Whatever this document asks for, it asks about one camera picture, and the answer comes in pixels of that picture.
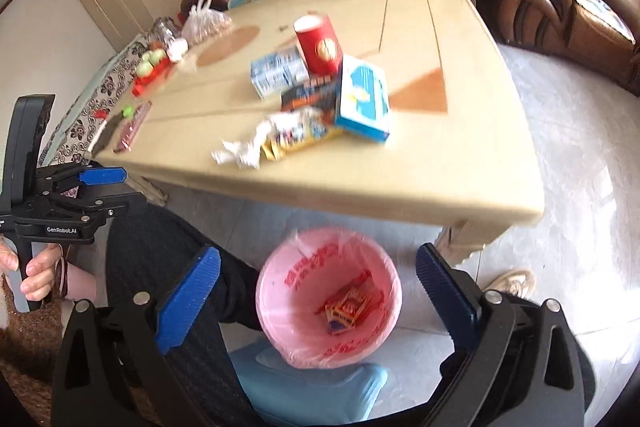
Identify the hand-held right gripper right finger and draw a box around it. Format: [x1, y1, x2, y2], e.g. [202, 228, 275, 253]
[415, 243, 586, 427]

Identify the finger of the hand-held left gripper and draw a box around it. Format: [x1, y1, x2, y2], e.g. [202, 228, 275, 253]
[34, 163, 129, 195]
[37, 192, 147, 228]

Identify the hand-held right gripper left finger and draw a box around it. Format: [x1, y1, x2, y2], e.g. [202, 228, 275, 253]
[50, 245, 226, 427]

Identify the pink trash bin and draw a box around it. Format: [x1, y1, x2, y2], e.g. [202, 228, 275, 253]
[255, 227, 403, 370]

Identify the white tissue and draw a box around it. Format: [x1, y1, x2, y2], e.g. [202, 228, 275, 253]
[211, 127, 266, 171]

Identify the white blue carton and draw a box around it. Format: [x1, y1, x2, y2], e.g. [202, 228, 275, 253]
[250, 47, 311, 102]

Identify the yellow white snack wrapper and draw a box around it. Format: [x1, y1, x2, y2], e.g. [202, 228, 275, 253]
[257, 107, 346, 162]

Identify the blue white tissue box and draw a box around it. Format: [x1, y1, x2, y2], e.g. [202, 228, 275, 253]
[334, 54, 392, 144]

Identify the black orange box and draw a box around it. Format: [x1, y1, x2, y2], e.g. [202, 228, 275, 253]
[280, 74, 343, 125]

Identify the red paper cup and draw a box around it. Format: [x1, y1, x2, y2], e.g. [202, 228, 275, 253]
[293, 13, 345, 76]

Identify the person's left forearm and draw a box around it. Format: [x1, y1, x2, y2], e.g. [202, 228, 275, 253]
[56, 257, 100, 304]

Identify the person's left hand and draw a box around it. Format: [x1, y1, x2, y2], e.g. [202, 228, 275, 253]
[0, 239, 58, 304]

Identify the flat black object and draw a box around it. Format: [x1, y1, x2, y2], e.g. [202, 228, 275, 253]
[92, 114, 123, 152]

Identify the beige shoe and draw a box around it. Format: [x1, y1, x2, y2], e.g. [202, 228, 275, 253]
[482, 269, 536, 303]

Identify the black white floral cloth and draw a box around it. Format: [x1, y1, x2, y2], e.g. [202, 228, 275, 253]
[37, 34, 151, 168]

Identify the red yellow packet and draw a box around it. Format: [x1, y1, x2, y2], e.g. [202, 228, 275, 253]
[324, 274, 373, 337]

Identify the red tray with fruit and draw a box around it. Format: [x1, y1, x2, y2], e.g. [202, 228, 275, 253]
[131, 59, 173, 96]

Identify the green white plastic toy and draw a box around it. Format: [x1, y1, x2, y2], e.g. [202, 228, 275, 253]
[136, 49, 168, 78]

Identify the beige wooden table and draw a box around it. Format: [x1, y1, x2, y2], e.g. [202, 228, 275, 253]
[92, 0, 546, 265]

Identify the small white object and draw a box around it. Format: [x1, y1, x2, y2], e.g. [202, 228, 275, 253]
[167, 38, 190, 62]

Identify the light blue plastic stool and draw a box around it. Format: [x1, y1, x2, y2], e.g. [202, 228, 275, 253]
[227, 339, 388, 423]

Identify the glass jar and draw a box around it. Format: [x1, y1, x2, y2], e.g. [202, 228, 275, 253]
[152, 18, 183, 48]

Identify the brown fuzzy coat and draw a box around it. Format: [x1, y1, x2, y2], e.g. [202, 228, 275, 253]
[0, 277, 68, 427]

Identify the clear plastic bag of nuts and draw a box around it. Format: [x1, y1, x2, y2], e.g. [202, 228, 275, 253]
[180, 0, 233, 45]

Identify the patterned seat cover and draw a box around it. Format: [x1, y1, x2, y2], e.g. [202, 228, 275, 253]
[570, 0, 636, 45]

